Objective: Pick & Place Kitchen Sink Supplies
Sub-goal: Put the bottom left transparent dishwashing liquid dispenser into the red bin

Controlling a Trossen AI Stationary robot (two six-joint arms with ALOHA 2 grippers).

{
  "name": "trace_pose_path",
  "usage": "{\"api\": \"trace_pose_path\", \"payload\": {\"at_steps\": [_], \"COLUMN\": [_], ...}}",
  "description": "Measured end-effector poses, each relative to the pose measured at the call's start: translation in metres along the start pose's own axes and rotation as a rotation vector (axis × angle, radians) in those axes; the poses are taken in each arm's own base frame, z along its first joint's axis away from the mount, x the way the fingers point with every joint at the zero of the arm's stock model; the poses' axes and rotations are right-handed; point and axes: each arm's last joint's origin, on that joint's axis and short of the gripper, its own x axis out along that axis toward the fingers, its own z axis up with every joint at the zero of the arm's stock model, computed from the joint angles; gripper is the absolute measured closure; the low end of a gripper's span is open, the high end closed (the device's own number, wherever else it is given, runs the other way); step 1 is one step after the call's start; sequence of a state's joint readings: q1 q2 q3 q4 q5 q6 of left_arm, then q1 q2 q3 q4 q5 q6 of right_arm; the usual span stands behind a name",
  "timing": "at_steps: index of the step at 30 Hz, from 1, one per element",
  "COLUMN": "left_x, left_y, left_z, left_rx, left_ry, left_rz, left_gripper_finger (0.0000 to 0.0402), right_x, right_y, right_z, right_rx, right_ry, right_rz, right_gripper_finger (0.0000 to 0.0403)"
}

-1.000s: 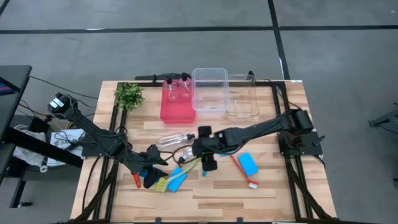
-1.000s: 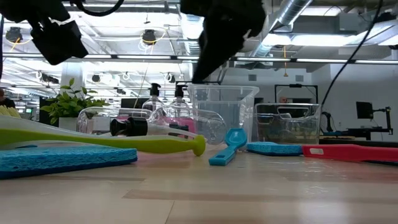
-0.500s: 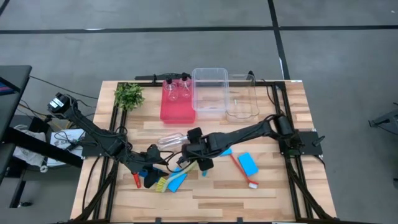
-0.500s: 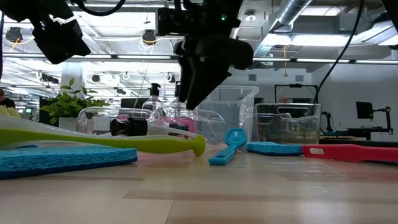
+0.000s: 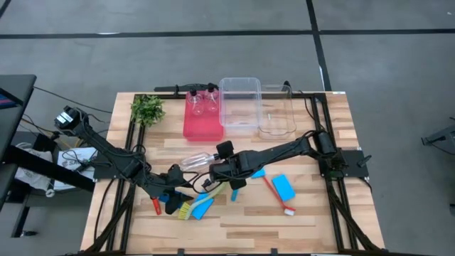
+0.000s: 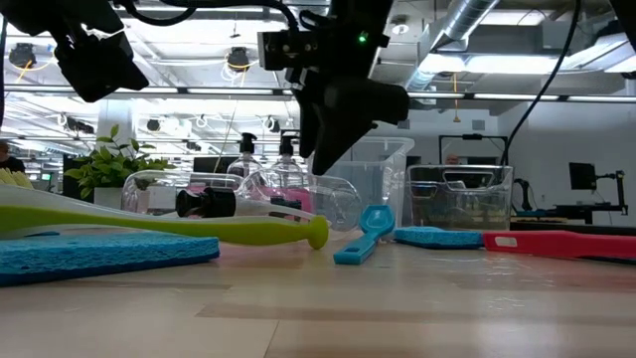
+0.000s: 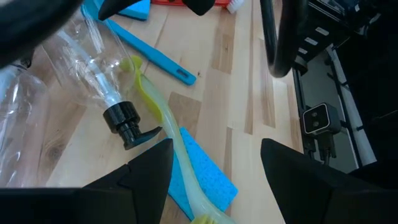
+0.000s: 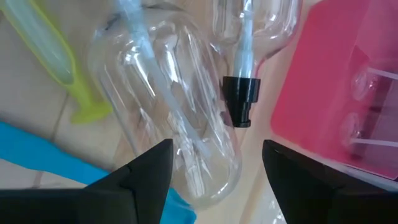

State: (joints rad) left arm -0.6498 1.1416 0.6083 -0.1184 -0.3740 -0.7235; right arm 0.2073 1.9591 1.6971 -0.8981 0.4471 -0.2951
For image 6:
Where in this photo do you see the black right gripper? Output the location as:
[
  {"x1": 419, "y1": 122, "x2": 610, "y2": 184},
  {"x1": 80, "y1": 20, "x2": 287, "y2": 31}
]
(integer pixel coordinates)
[{"x1": 257, "y1": 19, "x2": 411, "y2": 176}]

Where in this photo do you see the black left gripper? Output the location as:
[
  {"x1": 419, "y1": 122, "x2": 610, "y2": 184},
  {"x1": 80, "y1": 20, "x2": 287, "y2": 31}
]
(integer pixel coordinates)
[{"x1": 47, "y1": 0, "x2": 150, "y2": 103}]

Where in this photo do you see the blue plastic scoop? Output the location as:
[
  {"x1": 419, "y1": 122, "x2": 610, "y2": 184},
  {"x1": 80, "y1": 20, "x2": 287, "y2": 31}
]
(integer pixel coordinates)
[{"x1": 332, "y1": 204, "x2": 397, "y2": 267}]

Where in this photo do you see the green dish brush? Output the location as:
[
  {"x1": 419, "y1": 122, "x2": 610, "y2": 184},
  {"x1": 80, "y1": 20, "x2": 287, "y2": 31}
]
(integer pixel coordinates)
[{"x1": 0, "y1": 167, "x2": 330, "y2": 251}]

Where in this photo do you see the red dish brush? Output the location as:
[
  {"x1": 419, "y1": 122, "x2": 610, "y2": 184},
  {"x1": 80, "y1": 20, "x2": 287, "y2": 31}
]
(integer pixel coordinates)
[{"x1": 482, "y1": 229, "x2": 636, "y2": 263}]

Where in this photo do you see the black monitor on arm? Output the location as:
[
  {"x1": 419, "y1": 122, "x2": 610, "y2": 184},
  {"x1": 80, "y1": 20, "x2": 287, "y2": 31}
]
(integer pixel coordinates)
[{"x1": 568, "y1": 161, "x2": 628, "y2": 215}]

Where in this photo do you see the tall clear plastic bin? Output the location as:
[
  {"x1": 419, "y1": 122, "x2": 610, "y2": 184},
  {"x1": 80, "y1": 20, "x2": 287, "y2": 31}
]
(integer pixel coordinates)
[{"x1": 310, "y1": 136, "x2": 416, "y2": 230}]

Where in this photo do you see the black cabinet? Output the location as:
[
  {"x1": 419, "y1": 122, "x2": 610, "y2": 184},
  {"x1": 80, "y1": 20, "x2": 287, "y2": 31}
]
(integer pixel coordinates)
[{"x1": 62, "y1": 154, "x2": 95, "y2": 203}]

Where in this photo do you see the green plant in white pot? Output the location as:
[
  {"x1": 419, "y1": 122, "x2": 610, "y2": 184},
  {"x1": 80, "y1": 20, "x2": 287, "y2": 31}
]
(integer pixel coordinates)
[{"x1": 63, "y1": 123, "x2": 176, "y2": 210}]

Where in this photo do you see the long linear ceiling light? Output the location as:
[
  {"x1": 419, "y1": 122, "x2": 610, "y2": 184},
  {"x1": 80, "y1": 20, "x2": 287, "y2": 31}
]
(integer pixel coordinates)
[{"x1": 0, "y1": 84, "x2": 636, "y2": 104}]

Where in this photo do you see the black monitor stand desk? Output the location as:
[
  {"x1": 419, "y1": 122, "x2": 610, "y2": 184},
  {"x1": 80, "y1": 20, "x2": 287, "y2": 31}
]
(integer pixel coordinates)
[{"x1": 511, "y1": 202, "x2": 630, "y2": 226}]

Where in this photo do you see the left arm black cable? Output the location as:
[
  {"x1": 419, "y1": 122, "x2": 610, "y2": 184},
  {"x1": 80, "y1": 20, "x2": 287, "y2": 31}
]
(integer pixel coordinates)
[{"x1": 113, "y1": 0, "x2": 300, "y2": 29}]

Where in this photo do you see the black ceiling cable reel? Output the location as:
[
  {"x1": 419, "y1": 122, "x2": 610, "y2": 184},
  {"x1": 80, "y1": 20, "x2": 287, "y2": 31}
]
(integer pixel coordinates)
[
  {"x1": 7, "y1": 42, "x2": 39, "y2": 70},
  {"x1": 226, "y1": 46, "x2": 252, "y2": 74}
]

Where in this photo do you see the yellow hanging cord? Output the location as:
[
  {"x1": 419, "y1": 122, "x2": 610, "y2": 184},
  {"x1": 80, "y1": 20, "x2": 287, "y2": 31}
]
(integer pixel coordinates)
[{"x1": 450, "y1": 72, "x2": 462, "y2": 124}]

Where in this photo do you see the black metal station frame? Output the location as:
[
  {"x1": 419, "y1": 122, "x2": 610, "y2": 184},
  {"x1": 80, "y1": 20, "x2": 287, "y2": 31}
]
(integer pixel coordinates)
[{"x1": 437, "y1": 133, "x2": 510, "y2": 166}]

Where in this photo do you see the clear bin with handles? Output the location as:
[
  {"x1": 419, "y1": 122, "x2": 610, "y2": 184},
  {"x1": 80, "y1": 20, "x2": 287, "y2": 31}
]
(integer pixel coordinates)
[{"x1": 405, "y1": 164, "x2": 515, "y2": 232}]

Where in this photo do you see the spiral silver ventilation duct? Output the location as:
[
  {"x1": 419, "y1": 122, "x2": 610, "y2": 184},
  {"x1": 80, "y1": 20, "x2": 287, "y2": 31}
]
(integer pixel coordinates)
[{"x1": 399, "y1": 0, "x2": 501, "y2": 95}]

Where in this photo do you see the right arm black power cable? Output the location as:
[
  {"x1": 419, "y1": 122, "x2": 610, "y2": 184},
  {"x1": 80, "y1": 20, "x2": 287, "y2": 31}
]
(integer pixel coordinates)
[{"x1": 499, "y1": 0, "x2": 583, "y2": 168}]

